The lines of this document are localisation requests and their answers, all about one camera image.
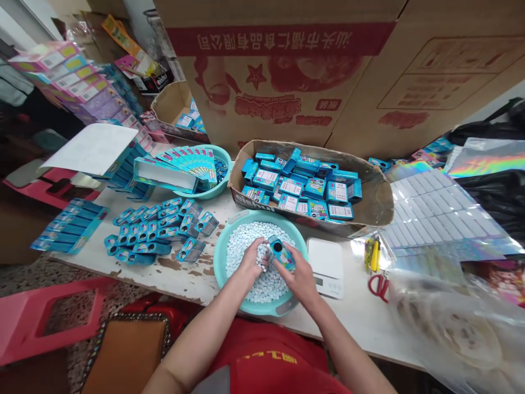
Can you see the person's body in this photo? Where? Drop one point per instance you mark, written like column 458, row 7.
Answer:
column 270, row 361

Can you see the orange and pink card packets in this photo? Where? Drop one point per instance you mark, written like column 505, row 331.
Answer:
column 131, row 49

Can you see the pile of white candy tablets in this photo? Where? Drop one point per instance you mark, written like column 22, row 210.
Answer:
column 246, row 236

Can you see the small teal plastic basin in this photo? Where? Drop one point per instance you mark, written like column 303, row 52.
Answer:
column 221, row 180

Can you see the holographic sheet of white labels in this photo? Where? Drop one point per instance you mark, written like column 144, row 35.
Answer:
column 439, row 209

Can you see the small cardboard box with packets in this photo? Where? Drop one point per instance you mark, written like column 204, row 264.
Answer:
column 176, row 106

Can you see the heap of blue boxed cases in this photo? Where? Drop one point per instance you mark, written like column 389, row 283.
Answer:
column 303, row 184

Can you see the stack of blue cartons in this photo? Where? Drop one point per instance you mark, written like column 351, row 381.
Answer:
column 131, row 180

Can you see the person's left hand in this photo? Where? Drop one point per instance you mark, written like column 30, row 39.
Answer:
column 248, row 262

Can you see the person's right hand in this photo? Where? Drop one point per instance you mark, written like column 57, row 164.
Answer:
column 301, row 279

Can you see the person's left fingers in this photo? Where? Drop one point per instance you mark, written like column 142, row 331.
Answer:
column 264, row 262

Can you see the person's right fingers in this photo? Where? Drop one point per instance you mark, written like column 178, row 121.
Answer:
column 292, row 252

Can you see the large printed cardboard carton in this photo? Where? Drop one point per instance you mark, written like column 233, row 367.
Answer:
column 328, row 82

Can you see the handful of white tablets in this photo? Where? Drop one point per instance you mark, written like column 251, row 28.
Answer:
column 262, row 256

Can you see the row of flat blue cartons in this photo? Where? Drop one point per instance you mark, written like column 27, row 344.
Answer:
column 180, row 164

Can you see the single blue candy case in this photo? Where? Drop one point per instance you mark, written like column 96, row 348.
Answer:
column 279, row 251

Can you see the pile of open blue cases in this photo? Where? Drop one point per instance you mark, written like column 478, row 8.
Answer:
column 160, row 230

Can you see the low brown cardboard tray box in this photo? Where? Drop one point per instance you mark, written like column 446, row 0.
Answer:
column 369, row 201

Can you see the black plastic bag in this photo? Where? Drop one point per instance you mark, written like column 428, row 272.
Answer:
column 492, row 123
column 498, row 205

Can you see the yellow utility knife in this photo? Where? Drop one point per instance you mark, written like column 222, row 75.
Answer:
column 372, row 254

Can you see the stack of pink purple boxes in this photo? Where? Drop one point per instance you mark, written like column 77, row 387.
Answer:
column 82, row 90

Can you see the person's right thumb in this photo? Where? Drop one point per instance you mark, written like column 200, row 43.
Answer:
column 280, row 266

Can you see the white paper sheet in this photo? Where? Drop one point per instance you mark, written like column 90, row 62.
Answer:
column 90, row 147

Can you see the red scissors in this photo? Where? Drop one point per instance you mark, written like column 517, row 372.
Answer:
column 379, row 287

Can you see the person's left thumb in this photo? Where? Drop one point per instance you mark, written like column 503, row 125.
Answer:
column 257, row 243

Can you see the pink plastic stool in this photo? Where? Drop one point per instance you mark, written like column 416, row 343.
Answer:
column 37, row 193
column 24, row 316

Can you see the red stool with brown cushion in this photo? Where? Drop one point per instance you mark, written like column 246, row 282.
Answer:
column 131, row 349

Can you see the white kitchen scale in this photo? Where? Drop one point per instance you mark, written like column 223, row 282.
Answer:
column 326, row 256

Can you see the large teal plastic basin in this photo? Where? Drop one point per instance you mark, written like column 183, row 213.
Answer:
column 223, row 250

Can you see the stack of blue display trays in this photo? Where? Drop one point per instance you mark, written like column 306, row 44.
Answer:
column 69, row 227

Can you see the holographic foil bag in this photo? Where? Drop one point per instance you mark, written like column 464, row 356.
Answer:
column 488, row 158

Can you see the pile of clear plastic bags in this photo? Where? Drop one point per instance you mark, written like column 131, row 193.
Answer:
column 451, row 328

